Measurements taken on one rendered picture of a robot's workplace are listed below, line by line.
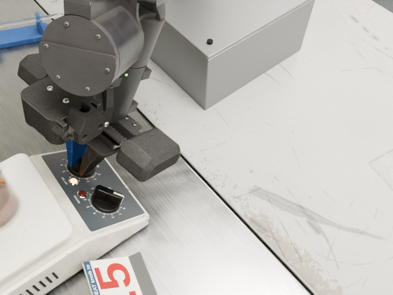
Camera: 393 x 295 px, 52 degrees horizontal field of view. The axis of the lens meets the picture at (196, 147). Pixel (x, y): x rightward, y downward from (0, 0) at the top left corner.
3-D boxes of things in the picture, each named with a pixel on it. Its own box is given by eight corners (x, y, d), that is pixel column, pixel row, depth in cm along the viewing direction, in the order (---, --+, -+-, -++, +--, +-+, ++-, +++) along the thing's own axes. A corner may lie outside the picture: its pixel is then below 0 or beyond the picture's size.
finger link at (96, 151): (117, 119, 45) (76, 134, 40) (141, 139, 44) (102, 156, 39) (100, 164, 49) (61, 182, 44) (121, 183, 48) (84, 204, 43)
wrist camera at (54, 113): (77, 48, 38) (14, 54, 32) (135, 90, 36) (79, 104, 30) (63, 101, 41) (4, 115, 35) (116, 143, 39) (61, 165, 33)
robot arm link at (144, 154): (76, 0, 43) (27, 1, 38) (210, 101, 38) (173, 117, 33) (59, 67, 47) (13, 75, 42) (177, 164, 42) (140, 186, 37)
